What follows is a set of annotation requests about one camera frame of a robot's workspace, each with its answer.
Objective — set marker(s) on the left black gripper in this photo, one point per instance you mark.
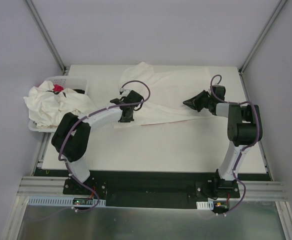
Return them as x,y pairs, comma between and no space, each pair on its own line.
126,114

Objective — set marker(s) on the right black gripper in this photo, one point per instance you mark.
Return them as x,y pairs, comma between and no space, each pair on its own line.
201,100

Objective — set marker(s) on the white red-print t-shirt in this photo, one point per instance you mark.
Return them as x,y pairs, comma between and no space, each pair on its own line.
168,90

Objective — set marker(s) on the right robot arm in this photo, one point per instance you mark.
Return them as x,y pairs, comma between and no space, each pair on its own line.
244,126

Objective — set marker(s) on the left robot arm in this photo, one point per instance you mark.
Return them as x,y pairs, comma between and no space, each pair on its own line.
72,134

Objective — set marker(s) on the white plastic laundry basket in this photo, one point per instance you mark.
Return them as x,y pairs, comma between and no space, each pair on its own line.
61,80

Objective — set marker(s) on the pink t-shirt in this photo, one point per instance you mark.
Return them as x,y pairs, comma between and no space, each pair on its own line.
58,88

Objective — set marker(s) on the white t-shirt pile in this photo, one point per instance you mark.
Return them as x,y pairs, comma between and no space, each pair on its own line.
58,105

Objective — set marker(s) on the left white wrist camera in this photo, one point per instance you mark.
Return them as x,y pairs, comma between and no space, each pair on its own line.
124,91

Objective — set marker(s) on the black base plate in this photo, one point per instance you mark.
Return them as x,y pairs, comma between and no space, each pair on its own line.
165,190

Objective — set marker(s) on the right white cable duct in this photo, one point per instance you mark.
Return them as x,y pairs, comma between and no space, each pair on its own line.
205,205

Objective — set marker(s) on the white cable duct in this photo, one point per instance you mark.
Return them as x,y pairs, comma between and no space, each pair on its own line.
205,205
54,201

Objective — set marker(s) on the aluminium front rail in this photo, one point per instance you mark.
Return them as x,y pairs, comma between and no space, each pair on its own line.
272,191

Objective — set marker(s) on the left white cable duct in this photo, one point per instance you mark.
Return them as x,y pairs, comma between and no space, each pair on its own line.
54,201

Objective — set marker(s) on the right aluminium frame post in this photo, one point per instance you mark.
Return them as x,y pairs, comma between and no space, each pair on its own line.
263,34

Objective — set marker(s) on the aluminium frame post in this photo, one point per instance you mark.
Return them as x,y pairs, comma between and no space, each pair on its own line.
45,35
263,34

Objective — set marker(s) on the left aluminium frame post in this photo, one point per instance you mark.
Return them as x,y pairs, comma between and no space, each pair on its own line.
45,35

